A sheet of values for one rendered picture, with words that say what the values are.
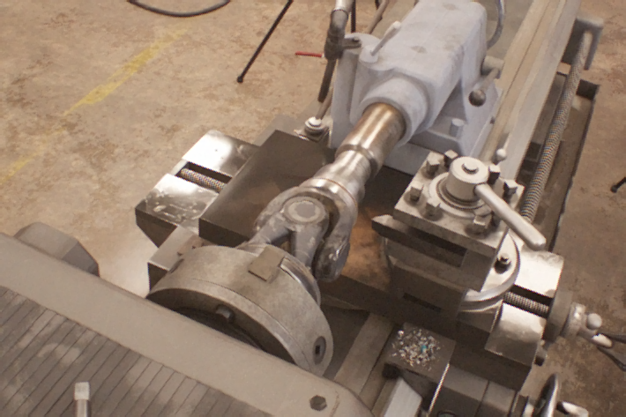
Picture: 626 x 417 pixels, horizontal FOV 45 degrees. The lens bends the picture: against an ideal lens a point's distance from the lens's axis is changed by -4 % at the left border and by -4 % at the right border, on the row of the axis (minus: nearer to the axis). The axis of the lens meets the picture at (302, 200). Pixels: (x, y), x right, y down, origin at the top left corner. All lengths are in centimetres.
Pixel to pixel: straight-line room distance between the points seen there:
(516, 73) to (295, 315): 139
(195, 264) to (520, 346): 65
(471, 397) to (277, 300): 56
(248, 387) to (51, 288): 22
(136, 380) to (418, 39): 105
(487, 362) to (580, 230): 174
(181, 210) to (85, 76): 208
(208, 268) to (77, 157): 216
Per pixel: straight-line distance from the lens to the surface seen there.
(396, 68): 148
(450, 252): 122
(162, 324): 75
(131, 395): 70
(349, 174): 125
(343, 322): 157
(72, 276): 80
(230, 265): 97
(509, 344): 141
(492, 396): 143
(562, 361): 262
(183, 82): 350
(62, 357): 74
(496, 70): 176
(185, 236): 149
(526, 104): 207
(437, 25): 165
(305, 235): 110
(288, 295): 97
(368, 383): 135
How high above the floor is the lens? 192
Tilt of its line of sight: 41 degrees down
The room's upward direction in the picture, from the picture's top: 7 degrees clockwise
